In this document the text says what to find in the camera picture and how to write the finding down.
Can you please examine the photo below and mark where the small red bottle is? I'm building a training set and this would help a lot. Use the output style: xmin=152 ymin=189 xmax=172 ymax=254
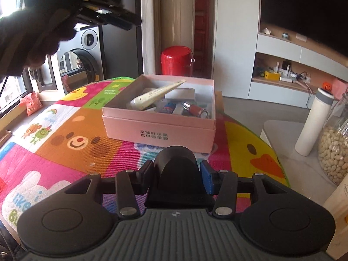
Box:
xmin=183 ymin=101 xmax=209 ymax=119

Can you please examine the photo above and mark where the dark sliding door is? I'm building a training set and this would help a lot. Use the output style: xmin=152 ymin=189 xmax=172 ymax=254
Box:
xmin=98 ymin=0 xmax=143 ymax=80

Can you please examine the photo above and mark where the cream squeeze tube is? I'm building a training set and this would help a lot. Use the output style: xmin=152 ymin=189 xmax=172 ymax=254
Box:
xmin=126 ymin=79 xmax=187 ymax=111

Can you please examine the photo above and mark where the red wooden door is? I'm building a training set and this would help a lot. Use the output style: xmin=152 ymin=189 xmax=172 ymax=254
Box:
xmin=194 ymin=0 xmax=211 ymax=77

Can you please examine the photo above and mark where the blue cylindrical item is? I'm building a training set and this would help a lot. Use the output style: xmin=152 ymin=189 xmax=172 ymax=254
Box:
xmin=160 ymin=102 xmax=178 ymax=114

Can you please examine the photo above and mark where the grey wall cabinet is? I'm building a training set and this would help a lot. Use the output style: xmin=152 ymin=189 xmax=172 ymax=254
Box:
xmin=249 ymin=31 xmax=348 ymax=110

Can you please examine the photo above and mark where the white thermos bottle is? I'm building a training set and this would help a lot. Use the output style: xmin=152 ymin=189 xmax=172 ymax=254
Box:
xmin=295 ymin=87 xmax=335 ymax=156

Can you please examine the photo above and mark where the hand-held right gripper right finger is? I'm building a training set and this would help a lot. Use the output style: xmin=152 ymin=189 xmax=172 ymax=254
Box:
xmin=200 ymin=160 xmax=291 ymax=218

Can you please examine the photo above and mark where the black flat television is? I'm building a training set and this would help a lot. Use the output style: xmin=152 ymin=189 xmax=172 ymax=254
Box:
xmin=259 ymin=0 xmax=348 ymax=62

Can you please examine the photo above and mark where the glass jar of peanuts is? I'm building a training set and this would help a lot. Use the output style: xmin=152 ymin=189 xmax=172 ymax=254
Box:
xmin=318 ymin=92 xmax=348 ymax=187

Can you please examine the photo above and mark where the pink cardboard box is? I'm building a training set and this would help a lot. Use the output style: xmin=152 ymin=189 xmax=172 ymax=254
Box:
xmin=102 ymin=74 xmax=217 ymax=154

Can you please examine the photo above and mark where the white washing machine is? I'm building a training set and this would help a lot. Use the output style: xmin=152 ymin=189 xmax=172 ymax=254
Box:
xmin=58 ymin=26 xmax=105 ymax=85

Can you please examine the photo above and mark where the orange plastic bag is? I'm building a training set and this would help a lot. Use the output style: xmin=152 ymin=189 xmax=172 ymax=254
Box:
xmin=20 ymin=92 xmax=43 ymax=117

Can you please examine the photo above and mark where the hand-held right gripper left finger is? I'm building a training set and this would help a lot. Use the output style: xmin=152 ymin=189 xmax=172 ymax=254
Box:
xmin=64 ymin=159 xmax=154 ymax=218

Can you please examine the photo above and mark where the black plastic item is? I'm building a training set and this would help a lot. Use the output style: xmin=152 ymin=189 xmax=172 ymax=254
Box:
xmin=145 ymin=145 xmax=216 ymax=210

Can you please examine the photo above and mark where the red round bin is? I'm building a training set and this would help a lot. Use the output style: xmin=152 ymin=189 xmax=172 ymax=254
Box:
xmin=160 ymin=46 xmax=195 ymax=77

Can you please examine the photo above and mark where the light wooden board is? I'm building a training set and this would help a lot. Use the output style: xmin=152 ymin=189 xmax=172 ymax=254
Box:
xmin=323 ymin=179 xmax=348 ymax=261

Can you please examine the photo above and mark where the colourful cartoon play mat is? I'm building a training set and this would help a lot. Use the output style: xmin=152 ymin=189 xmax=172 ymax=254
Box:
xmin=0 ymin=76 xmax=291 ymax=248

